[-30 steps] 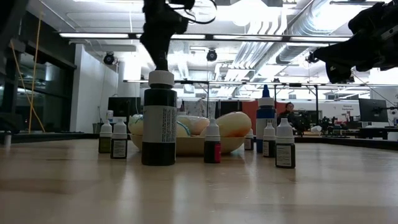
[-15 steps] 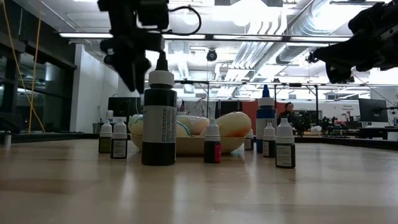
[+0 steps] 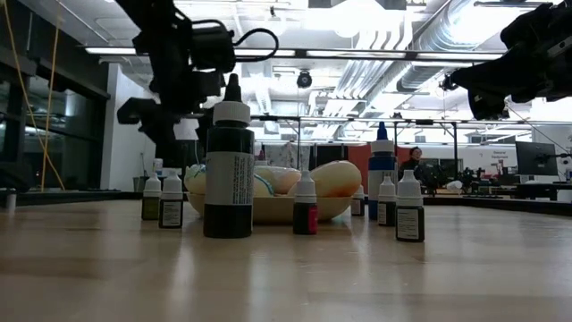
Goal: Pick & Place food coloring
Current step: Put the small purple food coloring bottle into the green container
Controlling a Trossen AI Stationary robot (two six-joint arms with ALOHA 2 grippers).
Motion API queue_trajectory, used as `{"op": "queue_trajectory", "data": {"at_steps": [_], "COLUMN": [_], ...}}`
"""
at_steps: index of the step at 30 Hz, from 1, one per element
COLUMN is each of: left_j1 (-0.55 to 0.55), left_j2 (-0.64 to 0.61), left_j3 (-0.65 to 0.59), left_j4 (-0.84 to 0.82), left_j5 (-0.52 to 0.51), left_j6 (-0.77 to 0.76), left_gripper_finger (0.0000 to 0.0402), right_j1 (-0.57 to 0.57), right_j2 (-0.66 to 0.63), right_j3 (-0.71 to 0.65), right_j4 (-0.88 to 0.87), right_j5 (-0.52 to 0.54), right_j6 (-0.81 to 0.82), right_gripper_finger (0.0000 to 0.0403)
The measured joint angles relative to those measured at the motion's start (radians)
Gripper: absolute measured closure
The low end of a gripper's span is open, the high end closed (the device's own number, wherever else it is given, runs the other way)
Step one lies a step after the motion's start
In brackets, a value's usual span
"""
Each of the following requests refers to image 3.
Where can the white rounded object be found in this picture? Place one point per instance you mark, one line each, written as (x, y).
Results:
(454, 187)

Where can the black partition panel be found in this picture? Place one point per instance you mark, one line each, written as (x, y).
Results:
(330, 154)

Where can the tan round plate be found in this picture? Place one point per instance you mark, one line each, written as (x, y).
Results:
(272, 210)

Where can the cream white frosted donut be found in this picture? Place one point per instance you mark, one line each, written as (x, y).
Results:
(279, 179)

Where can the black background rig frame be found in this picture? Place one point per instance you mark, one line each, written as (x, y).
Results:
(455, 143)

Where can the black computer monitor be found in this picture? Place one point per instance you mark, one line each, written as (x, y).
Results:
(536, 158)
(187, 156)

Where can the large black food colouring bottle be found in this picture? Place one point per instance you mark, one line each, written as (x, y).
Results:
(229, 179)

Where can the white cylindrical standoff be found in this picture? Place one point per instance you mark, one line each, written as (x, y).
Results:
(11, 201)

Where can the black background desk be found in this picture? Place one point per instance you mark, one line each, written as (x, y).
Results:
(536, 190)

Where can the white canister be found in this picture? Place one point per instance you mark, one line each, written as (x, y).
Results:
(157, 164)

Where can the small dark food colouring bottle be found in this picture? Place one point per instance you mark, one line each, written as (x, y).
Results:
(171, 212)
(357, 206)
(386, 214)
(409, 223)

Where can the large blue food colouring bottle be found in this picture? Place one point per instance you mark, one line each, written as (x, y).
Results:
(382, 156)

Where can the small olive food colouring bottle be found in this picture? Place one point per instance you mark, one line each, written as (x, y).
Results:
(151, 208)

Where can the black overhead camera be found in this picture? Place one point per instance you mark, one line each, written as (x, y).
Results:
(304, 79)

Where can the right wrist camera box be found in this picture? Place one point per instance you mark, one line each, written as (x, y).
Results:
(527, 27)

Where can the white LED light bar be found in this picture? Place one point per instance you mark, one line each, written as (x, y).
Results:
(357, 54)
(460, 56)
(111, 51)
(268, 53)

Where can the black background robot arm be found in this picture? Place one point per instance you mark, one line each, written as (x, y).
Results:
(469, 174)

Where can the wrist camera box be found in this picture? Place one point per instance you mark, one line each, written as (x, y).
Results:
(214, 47)
(527, 27)

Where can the blue frosted donut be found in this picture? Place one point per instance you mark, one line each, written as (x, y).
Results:
(195, 179)

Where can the small red food colouring bottle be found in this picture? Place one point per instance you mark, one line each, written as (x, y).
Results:
(305, 219)

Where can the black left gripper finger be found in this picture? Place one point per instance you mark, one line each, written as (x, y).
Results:
(205, 127)
(163, 138)

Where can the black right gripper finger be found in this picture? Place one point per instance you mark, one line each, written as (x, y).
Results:
(489, 89)

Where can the large purple food colouring bottle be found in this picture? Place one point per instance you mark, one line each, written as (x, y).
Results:
(260, 156)

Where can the grey waste bin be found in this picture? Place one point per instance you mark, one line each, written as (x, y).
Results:
(138, 184)

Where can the person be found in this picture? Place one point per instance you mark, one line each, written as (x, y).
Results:
(415, 167)

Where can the orange partition panel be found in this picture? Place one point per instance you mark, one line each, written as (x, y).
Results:
(364, 156)

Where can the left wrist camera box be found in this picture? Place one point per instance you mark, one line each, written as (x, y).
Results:
(214, 47)

